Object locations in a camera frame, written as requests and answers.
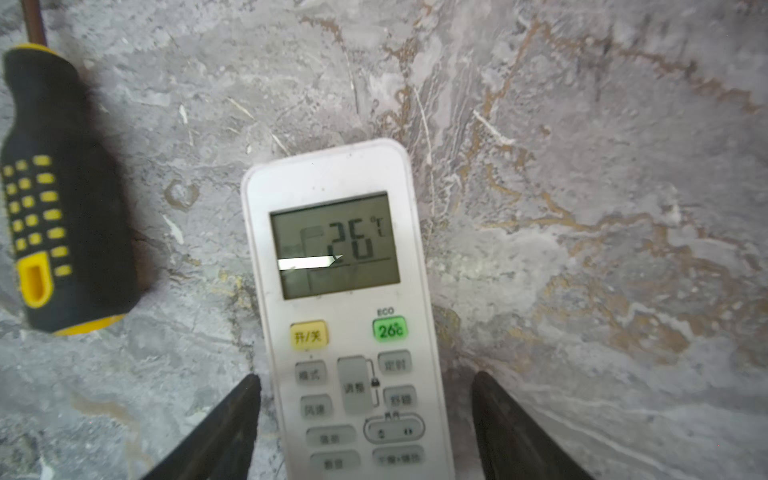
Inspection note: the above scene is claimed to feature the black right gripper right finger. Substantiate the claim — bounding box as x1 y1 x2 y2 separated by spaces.
471 371 593 480

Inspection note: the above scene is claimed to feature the white air conditioner remote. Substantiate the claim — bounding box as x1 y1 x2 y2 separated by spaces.
241 139 455 479

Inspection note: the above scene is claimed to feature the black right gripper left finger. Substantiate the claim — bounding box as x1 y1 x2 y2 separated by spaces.
145 374 262 480

